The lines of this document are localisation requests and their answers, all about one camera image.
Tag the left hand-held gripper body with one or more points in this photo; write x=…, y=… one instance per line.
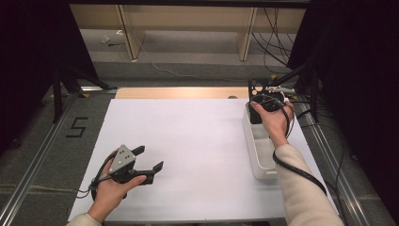
x=123, y=160

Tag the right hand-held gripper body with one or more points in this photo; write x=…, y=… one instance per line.
x=273, y=102

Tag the white plastic bin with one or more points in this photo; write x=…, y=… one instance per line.
x=262, y=157

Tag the person's right hand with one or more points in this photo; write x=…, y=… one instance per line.
x=276, y=125

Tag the person's left hand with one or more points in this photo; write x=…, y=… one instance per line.
x=108, y=194

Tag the yellow tape piece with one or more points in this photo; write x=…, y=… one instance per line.
x=295, y=97
x=273, y=76
x=84, y=95

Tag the round table grommet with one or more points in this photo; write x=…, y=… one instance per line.
x=232, y=97

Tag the white table mat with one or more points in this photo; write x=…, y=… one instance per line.
x=188, y=194

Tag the black metal stand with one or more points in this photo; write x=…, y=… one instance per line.
x=314, y=94
x=57, y=94

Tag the black curtain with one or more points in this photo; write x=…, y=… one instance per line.
x=25, y=47
x=360, y=62

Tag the beige wooden shelf unit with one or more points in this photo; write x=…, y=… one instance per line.
x=131, y=37

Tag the white paper scrap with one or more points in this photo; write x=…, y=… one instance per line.
x=105, y=39

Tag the black overhead bar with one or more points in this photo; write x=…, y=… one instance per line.
x=188, y=2

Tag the aluminium floor rail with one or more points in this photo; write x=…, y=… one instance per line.
x=31, y=171
x=331, y=157

